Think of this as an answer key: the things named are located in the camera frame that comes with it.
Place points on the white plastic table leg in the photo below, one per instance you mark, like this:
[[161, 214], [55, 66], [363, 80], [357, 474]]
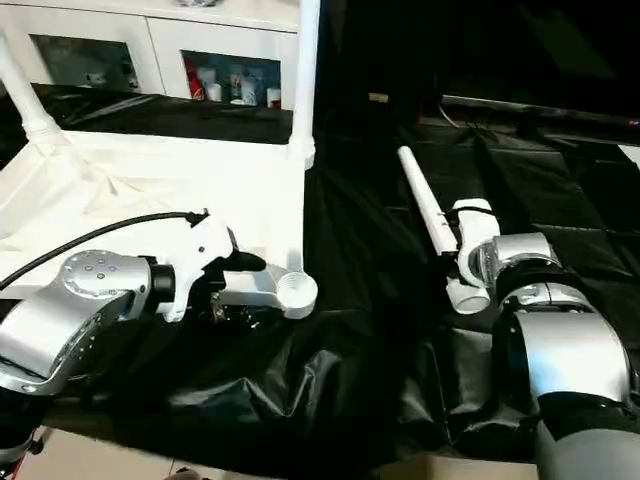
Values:
[[420, 190], [25, 90], [306, 75]]

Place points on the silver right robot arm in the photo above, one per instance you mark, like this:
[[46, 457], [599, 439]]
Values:
[[565, 350]]

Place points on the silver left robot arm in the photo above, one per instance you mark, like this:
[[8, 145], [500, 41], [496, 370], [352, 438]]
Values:
[[100, 280]]

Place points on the black shiny mat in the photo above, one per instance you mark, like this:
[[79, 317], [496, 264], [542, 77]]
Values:
[[350, 225]]

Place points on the small yellow label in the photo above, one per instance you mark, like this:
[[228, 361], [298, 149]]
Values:
[[378, 97]]

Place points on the red white box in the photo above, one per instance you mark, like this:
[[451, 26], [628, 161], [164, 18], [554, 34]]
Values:
[[194, 82]]

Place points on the long black bar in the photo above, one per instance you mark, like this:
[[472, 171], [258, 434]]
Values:
[[550, 107]]

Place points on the white paper sheet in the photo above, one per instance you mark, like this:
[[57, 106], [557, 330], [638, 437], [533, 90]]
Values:
[[634, 155]]

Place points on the white display cabinet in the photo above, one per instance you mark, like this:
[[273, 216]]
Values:
[[150, 35]]

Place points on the black silver ornament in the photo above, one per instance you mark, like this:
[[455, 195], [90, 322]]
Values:
[[197, 2]]

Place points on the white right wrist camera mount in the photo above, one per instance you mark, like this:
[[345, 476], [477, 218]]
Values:
[[475, 217]]

